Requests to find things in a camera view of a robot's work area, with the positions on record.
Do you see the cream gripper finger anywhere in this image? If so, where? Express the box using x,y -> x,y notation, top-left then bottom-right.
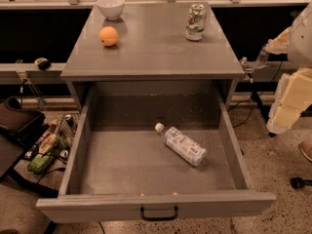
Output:
266,68 -> 312,135
265,27 -> 291,55

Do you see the black yellow tape measure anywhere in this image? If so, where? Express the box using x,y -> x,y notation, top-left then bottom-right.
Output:
34,58 -> 51,71

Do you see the brown shoe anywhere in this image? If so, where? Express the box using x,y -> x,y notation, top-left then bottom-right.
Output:
299,141 -> 312,162

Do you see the black round floor object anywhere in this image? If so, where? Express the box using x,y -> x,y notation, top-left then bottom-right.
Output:
290,177 -> 312,189

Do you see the clear water bottle background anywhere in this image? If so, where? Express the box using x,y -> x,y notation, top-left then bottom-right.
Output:
254,45 -> 270,69

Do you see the wire basket with snacks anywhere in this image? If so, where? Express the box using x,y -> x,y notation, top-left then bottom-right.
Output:
23,113 -> 79,160

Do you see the green snack bag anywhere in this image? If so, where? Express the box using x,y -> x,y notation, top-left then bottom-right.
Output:
27,154 -> 54,174

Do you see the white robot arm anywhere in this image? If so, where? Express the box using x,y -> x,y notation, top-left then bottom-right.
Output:
264,3 -> 312,135

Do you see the white bowl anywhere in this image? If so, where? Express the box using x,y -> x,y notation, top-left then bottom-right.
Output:
96,0 -> 125,20

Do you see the green white soda can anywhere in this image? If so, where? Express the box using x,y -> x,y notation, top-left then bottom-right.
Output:
186,4 -> 207,41

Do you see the grey cabinet counter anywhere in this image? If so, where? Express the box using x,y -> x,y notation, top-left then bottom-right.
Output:
61,3 -> 243,108

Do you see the black floor cable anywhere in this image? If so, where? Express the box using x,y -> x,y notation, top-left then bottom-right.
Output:
227,60 -> 284,129

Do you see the blue label plastic bottle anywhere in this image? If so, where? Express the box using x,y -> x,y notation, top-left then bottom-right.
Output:
155,123 -> 207,167

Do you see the black drawer handle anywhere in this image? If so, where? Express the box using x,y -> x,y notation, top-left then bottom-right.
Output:
140,206 -> 178,221

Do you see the open grey top drawer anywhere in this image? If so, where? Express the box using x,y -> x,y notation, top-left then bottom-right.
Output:
37,87 -> 276,223

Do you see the orange fruit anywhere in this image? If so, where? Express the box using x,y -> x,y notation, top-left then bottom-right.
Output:
98,26 -> 119,47

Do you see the dark brown chair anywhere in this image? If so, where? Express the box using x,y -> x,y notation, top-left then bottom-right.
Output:
0,97 -> 59,198

